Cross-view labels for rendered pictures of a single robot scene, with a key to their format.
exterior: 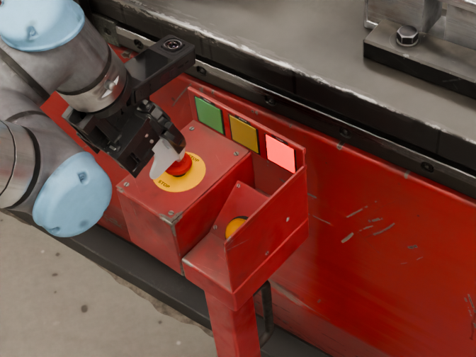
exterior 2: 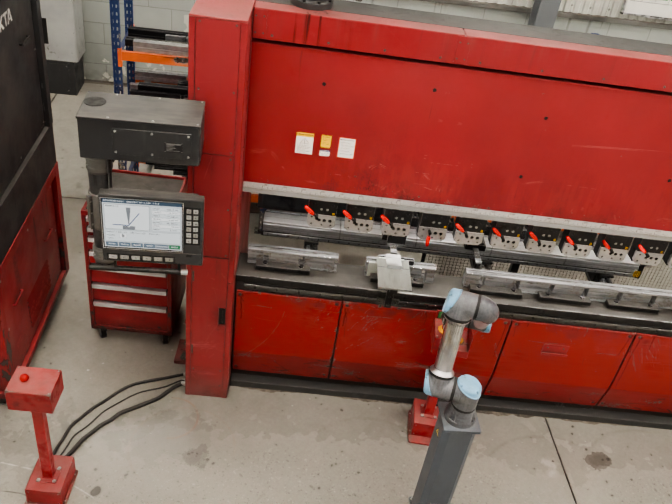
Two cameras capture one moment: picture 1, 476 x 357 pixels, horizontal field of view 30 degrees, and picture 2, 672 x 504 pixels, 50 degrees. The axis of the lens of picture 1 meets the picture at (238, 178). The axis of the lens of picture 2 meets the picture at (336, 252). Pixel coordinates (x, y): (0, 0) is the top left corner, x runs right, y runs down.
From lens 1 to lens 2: 3.28 m
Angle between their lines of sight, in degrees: 36
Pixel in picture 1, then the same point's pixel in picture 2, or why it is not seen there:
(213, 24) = (433, 293)
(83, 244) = (327, 389)
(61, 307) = (333, 412)
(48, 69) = not seen: hidden behind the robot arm
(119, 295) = (348, 402)
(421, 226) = not seen: hidden behind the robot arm
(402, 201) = not seen: hidden behind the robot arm
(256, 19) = (440, 290)
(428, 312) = (482, 353)
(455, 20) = (487, 280)
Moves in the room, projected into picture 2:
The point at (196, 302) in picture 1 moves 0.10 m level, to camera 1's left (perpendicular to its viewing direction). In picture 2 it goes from (379, 392) to (367, 399)
